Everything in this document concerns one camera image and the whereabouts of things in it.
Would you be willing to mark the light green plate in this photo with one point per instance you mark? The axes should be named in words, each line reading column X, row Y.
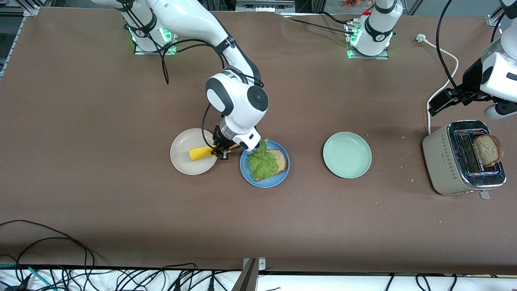
column 347, row 155

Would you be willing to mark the aluminium frame rail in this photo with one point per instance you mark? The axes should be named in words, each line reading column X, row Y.
column 31, row 9
column 492, row 21

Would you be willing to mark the metal table bracket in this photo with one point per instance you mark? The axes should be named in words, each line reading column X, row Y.
column 254, row 264

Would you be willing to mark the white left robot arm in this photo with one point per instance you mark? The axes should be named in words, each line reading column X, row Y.
column 377, row 36

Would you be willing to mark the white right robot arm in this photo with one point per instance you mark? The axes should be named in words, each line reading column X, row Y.
column 238, row 101

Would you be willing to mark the yellow mustard squeeze bottle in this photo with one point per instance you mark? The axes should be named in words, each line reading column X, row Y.
column 200, row 153

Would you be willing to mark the beige chrome toaster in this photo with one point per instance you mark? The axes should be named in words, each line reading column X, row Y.
column 444, row 169

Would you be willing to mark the blue plate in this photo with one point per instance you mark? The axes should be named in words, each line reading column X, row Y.
column 244, row 169

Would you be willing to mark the brown bread slice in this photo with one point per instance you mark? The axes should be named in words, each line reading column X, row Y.
column 280, row 161
column 488, row 150

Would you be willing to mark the green lettuce leaf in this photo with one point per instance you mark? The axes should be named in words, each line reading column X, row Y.
column 261, row 163

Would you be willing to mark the beige plate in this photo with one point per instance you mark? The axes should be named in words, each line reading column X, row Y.
column 181, row 145

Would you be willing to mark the orange object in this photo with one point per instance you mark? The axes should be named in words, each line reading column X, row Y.
column 351, row 3

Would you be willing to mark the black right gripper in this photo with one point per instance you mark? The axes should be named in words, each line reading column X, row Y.
column 221, row 141

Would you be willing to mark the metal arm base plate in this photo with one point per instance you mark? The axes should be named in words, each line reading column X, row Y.
column 367, row 57
column 174, row 44

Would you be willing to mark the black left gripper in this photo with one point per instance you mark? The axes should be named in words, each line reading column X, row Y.
column 469, row 82

